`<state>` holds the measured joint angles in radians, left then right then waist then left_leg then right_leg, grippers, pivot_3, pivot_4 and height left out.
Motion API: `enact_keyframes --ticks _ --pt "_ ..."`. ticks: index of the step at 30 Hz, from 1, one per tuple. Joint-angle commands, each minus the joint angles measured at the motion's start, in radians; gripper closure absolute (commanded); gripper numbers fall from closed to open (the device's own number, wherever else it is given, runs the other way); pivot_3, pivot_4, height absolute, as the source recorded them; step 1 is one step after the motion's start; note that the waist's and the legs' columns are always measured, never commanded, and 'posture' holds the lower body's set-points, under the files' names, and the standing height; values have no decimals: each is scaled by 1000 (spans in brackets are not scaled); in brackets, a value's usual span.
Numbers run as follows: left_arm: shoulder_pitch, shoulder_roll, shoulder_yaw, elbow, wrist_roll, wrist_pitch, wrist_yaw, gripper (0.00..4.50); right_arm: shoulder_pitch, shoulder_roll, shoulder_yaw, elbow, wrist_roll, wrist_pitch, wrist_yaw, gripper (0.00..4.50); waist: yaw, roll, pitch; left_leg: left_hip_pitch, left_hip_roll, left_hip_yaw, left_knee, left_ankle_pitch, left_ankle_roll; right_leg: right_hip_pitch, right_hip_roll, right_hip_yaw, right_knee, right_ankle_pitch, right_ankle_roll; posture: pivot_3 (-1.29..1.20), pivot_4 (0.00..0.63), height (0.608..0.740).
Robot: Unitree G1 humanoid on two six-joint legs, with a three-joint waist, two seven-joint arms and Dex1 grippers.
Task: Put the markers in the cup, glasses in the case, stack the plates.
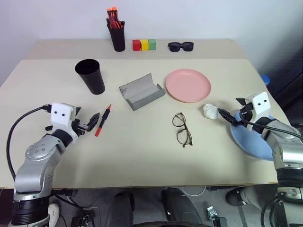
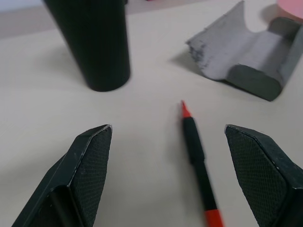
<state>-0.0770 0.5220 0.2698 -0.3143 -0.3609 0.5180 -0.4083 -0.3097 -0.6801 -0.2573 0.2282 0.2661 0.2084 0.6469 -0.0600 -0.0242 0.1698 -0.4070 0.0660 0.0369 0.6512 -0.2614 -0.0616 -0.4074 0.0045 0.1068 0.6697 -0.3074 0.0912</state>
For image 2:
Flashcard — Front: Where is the grey foam block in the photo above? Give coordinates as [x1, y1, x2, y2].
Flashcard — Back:
[185, 0, 303, 102]

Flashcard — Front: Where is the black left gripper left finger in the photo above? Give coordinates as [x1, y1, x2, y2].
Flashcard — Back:
[11, 123, 113, 227]

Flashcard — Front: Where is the black and red pen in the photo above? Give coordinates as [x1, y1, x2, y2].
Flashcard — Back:
[180, 99, 225, 227]

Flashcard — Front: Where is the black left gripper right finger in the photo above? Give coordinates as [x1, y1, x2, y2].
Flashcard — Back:
[223, 124, 303, 227]

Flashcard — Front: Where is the black cylindrical pen holder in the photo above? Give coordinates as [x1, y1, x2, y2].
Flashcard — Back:
[43, 0, 131, 92]

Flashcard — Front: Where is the pink round object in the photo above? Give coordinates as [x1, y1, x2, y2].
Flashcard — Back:
[276, 0, 303, 23]

